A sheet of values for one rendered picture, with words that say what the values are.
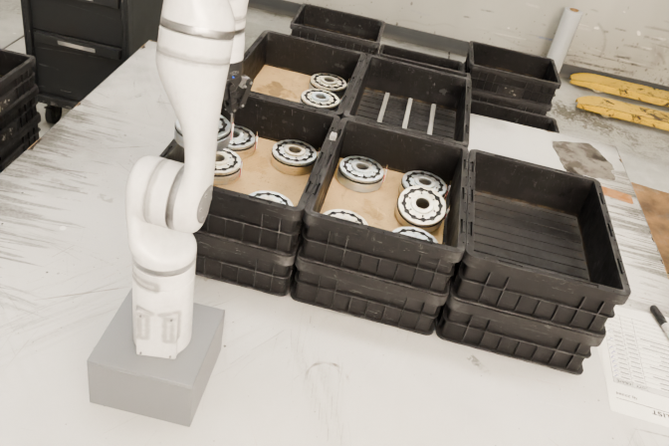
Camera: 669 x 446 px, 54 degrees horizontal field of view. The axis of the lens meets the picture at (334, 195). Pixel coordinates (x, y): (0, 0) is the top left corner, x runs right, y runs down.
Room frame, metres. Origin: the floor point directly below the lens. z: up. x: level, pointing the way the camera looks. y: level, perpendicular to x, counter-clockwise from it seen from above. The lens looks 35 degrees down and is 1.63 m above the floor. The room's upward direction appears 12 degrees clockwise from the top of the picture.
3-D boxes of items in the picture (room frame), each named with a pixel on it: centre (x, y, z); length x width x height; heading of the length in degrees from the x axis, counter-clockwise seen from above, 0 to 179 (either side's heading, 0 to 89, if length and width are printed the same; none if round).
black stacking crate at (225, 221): (1.15, 0.18, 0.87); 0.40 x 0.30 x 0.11; 176
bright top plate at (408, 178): (1.24, -0.19, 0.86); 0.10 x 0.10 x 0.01
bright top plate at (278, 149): (1.26, 0.11, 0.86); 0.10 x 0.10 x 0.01
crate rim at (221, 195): (1.15, 0.18, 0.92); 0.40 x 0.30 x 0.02; 176
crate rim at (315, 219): (1.13, -0.11, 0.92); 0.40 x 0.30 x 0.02; 176
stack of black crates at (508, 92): (2.83, -0.66, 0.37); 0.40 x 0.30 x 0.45; 88
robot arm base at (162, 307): (0.71, 0.23, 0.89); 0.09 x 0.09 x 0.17; 5
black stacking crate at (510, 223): (1.11, -0.41, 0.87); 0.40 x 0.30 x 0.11; 176
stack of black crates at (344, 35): (2.86, 0.14, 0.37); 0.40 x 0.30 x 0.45; 88
